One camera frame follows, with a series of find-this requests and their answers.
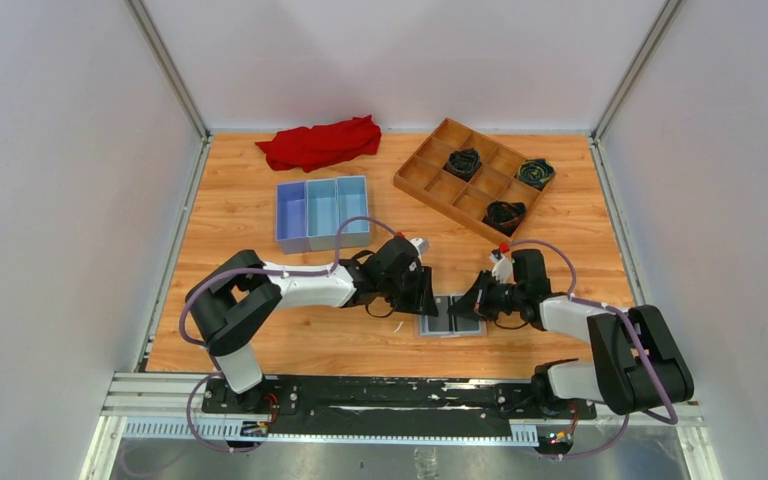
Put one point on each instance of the brown wooden divided tray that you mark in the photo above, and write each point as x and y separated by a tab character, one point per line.
480	183

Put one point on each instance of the black rolled sock in tray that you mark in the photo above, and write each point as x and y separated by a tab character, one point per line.
463	164

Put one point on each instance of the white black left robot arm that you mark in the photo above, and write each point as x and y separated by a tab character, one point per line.
230	306

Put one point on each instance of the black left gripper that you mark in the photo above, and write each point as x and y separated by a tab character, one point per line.
414	287

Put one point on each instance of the black red rolled sock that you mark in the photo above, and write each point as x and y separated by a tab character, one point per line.
505	217

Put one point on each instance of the red cloth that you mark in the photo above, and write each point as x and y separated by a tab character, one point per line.
320	146

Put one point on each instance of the blue three-compartment tray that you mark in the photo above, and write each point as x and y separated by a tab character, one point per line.
317	215

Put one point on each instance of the black yellow rolled sock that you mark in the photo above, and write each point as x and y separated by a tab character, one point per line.
536	173

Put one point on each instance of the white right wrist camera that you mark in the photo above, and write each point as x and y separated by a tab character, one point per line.
502	269

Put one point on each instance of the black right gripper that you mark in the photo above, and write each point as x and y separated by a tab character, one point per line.
485	295

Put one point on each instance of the dark grey card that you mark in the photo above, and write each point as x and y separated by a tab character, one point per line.
467	326

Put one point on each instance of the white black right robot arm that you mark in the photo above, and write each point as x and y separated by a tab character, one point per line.
635	364

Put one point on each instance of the aluminium frame rail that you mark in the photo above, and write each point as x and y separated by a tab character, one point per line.
166	405

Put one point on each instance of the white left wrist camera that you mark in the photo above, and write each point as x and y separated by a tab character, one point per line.
420	245

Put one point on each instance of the grey VIP card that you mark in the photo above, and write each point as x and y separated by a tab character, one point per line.
434	326

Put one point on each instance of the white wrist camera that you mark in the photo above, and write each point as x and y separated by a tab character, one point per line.
420	245
502	269

